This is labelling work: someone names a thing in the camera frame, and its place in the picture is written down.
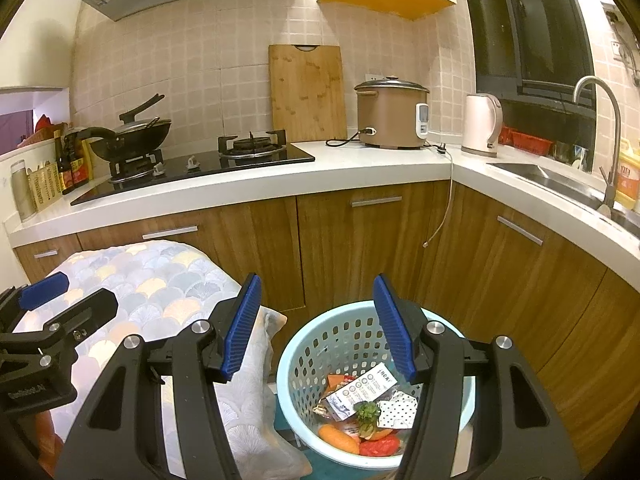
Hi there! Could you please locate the wooden cutting board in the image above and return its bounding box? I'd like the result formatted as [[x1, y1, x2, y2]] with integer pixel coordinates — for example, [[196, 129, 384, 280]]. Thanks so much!
[[268, 44, 348, 143]]

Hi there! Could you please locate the wooden base cabinet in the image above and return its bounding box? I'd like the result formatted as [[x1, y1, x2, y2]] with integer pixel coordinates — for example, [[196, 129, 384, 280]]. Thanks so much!
[[12, 180, 640, 480]]

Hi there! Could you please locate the black power cable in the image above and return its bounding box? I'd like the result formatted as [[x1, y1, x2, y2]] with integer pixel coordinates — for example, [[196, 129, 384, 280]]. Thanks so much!
[[326, 127, 378, 148]]

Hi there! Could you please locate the red plastic tray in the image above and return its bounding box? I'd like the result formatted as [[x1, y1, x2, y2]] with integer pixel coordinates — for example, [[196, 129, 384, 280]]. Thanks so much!
[[500, 125, 555, 157]]

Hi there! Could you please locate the patterned cloth covered table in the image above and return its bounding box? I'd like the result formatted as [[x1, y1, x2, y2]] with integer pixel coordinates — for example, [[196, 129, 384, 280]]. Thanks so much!
[[12, 241, 313, 480]]

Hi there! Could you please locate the light blue plastic basket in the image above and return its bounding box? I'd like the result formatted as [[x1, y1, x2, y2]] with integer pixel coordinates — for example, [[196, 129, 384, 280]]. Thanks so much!
[[276, 300, 476, 471]]

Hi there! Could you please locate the dark sauce bottle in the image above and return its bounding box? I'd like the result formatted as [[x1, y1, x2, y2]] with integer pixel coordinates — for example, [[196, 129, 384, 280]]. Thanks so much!
[[52, 130, 67, 196], [64, 132, 79, 191]]

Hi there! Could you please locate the steel faucet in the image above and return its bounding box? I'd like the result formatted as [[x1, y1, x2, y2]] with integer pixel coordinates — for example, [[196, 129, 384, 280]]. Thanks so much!
[[572, 76, 622, 211]]

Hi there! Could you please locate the dark window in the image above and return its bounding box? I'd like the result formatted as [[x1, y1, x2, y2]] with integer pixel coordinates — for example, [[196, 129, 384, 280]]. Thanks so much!
[[457, 0, 598, 171]]

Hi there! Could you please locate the white printed packet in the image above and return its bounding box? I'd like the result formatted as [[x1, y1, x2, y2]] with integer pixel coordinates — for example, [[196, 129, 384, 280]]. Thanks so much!
[[332, 362, 397, 418]]

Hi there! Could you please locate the black gas stove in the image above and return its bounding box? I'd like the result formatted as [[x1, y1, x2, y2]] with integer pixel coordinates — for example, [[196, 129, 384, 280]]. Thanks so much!
[[70, 129, 317, 207]]

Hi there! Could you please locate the white power cable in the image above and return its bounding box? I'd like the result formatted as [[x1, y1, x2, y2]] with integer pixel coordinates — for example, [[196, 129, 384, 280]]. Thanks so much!
[[422, 142, 456, 249]]

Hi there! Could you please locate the silver foil wrapper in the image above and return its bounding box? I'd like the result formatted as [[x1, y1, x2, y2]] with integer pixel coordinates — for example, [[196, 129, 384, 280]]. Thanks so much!
[[314, 391, 358, 421]]

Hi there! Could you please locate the white electric kettle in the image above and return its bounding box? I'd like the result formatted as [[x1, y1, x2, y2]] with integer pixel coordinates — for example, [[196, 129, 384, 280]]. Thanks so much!
[[460, 93, 504, 158]]

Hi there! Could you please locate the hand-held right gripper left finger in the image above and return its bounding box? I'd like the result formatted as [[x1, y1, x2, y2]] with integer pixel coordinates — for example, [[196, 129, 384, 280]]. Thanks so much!
[[52, 272, 263, 480]]

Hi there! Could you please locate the grey canister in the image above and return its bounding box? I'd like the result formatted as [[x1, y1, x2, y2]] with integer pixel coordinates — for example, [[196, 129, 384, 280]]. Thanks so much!
[[10, 160, 37, 222]]

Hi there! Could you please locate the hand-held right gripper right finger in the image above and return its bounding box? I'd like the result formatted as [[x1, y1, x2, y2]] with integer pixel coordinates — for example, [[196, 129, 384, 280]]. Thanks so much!
[[372, 273, 586, 480]]

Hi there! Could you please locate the steel sink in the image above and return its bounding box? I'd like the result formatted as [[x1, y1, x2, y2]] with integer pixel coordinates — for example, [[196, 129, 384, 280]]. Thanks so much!
[[487, 160, 640, 226]]

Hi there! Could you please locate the box of yellow packets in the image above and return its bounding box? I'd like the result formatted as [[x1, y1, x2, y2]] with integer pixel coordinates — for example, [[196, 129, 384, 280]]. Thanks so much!
[[27, 162, 63, 213]]

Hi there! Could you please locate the carrot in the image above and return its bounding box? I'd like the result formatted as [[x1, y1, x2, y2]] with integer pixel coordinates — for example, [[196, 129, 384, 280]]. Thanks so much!
[[317, 424, 362, 456]]

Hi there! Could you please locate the black wok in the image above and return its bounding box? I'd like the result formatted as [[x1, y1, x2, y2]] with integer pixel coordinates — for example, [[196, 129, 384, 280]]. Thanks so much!
[[75, 117, 173, 163]]

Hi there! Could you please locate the yellow dish soap bottle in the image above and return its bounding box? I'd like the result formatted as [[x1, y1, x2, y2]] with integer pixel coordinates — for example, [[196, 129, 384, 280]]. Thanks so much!
[[614, 140, 640, 212]]

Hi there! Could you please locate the broccoli piece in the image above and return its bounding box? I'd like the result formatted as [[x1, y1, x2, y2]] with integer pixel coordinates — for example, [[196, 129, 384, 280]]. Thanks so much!
[[355, 400, 382, 436]]

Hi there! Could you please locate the brown rice cooker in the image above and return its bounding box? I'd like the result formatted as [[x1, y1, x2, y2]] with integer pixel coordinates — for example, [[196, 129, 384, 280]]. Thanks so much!
[[354, 76, 431, 150]]

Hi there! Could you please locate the person's left forearm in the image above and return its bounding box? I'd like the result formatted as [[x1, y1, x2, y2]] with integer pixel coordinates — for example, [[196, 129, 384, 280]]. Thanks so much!
[[35, 410, 68, 476]]

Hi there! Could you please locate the white dotted packet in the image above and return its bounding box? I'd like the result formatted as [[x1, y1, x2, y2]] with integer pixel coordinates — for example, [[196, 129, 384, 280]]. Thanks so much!
[[376, 392, 418, 431]]

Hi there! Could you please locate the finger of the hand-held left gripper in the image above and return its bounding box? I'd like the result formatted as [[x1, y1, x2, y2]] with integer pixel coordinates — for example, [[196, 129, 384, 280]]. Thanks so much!
[[0, 271, 70, 333], [0, 288, 119, 366]]

